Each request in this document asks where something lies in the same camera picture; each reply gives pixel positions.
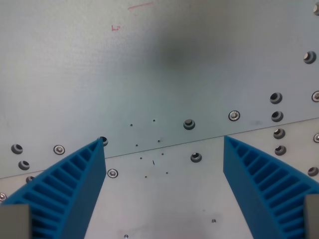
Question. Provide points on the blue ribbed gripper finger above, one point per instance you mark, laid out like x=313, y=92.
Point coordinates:
x=82, y=174
x=249, y=174

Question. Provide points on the silver socket head screw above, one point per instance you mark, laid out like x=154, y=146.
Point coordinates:
x=59, y=149
x=234, y=115
x=317, y=137
x=316, y=96
x=112, y=173
x=2, y=196

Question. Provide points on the grey dowel pin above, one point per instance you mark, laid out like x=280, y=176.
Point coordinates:
x=188, y=123

